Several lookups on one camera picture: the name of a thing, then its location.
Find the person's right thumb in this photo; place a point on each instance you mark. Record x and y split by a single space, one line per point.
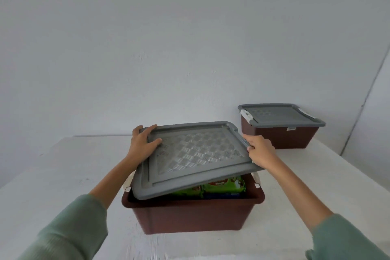
250 140

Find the grey patterned plastic lid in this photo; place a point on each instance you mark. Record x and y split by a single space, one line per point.
277 115
195 156

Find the white box latch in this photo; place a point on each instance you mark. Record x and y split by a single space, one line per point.
247 116
128 183
257 180
307 113

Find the person's left thumb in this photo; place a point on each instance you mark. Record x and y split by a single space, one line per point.
154 144

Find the person's right hand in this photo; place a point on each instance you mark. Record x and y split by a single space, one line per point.
263 151

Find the brown plastic storage box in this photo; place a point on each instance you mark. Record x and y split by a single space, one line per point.
195 214
280 138

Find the person's right forearm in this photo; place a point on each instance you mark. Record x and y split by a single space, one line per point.
307 205

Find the person's left hand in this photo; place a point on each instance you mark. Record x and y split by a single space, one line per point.
138 147

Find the green snack packet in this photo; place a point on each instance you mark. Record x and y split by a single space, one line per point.
188 191
225 184

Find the person's left forearm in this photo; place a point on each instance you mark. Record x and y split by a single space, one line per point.
100 189

